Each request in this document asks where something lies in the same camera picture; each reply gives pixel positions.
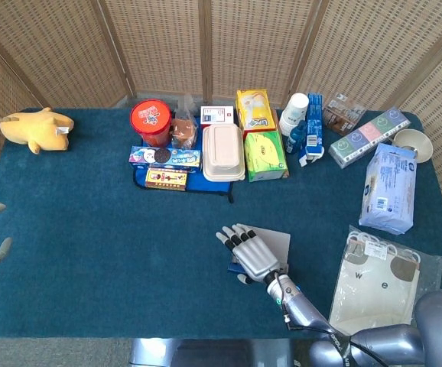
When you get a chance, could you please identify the long multicolour tissue pack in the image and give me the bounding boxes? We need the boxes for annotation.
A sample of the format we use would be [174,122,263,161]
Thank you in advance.
[327,106,412,170]

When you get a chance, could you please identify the yellow plush toy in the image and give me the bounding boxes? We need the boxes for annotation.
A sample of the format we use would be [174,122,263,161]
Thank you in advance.
[0,107,75,155]

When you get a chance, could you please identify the bagged brown pastry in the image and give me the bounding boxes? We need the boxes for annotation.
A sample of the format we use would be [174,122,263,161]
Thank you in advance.
[170,93,200,151]

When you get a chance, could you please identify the blue glasses case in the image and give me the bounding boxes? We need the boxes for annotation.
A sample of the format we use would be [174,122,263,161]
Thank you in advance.
[227,225,291,276]

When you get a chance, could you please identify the light blue wipes pack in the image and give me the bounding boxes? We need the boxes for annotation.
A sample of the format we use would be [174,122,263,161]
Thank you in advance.
[358,143,418,235]

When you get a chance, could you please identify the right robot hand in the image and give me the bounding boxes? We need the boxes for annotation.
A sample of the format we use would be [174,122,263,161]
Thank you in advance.
[215,223,283,286]

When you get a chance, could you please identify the yellow snack box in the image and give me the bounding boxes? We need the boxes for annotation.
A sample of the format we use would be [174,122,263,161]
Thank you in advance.
[236,89,277,141]

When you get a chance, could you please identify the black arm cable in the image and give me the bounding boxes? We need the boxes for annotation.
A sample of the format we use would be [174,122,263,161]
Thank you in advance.
[274,271,385,367]

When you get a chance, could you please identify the green tissue pack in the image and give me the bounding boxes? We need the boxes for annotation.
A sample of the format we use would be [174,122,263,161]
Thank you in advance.
[243,130,290,183]

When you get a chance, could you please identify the small white red box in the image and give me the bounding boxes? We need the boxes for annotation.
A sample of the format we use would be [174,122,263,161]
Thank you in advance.
[200,106,235,128]

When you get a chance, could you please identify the blue white carton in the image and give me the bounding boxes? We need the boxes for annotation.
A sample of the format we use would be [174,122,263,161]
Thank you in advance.
[297,93,326,168]

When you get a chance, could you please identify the white plastic bottle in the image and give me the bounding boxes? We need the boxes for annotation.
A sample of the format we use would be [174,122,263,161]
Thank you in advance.
[278,93,310,138]

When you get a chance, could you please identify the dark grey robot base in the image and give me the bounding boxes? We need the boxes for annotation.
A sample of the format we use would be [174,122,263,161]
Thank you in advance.
[128,338,312,367]

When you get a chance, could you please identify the beige bowl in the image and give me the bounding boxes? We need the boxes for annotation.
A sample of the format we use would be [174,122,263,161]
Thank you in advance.
[392,128,434,164]

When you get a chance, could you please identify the clear box brown items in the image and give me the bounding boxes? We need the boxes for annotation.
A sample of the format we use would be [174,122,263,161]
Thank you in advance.
[322,93,367,136]

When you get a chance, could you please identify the red snack tub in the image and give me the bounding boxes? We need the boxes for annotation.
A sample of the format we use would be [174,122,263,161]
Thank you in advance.
[129,99,174,148]

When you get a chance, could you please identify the beige lidded lunch box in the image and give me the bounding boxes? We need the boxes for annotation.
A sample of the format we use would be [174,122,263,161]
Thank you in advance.
[202,122,246,183]

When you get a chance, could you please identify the wicker folding screen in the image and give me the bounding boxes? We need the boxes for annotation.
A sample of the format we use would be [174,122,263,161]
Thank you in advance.
[0,0,442,217]

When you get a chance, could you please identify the blue pouch black trim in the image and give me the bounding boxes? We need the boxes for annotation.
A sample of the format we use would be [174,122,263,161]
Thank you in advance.
[132,166,235,204]

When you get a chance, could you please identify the blue cookie box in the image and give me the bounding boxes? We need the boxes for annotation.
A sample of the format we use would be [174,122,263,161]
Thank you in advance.
[128,145,202,172]

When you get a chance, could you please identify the small yellow red box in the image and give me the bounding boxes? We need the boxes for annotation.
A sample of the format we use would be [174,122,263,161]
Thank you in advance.
[145,167,189,192]

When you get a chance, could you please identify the blue spray bottle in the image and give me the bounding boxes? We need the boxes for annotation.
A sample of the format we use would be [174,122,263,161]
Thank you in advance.
[284,119,307,155]

